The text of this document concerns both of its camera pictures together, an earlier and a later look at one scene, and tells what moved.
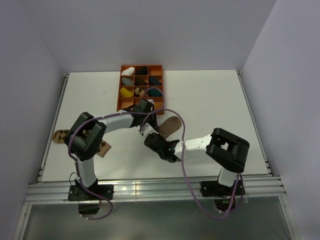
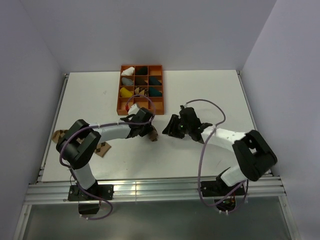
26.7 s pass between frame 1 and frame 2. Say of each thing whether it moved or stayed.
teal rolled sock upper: stayed
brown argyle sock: stayed
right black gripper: moved
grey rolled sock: stayed
